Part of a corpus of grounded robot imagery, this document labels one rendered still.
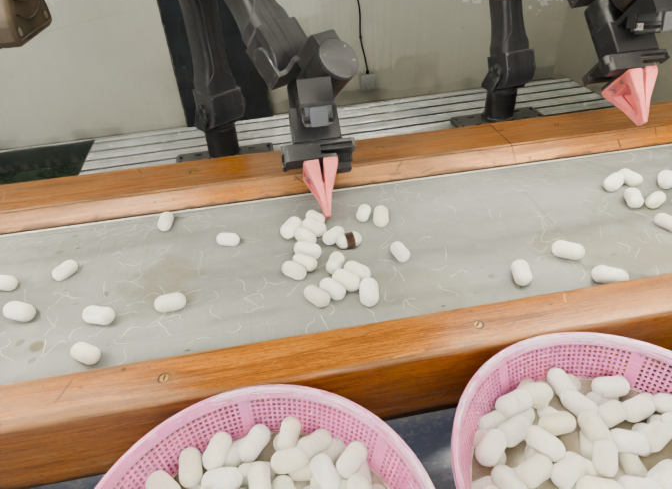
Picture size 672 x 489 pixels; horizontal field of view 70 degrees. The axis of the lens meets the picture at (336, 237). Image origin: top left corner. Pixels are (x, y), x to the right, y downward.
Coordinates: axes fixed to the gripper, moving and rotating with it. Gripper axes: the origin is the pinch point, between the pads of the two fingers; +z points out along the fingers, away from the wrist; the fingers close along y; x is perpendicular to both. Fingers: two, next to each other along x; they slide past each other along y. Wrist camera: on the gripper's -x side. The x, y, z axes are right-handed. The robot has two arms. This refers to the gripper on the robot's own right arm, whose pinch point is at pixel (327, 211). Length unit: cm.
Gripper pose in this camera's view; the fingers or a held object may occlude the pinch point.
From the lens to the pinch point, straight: 66.1
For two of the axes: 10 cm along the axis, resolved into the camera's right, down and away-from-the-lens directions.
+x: -0.6, 2.4, 9.7
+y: 9.8, -1.4, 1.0
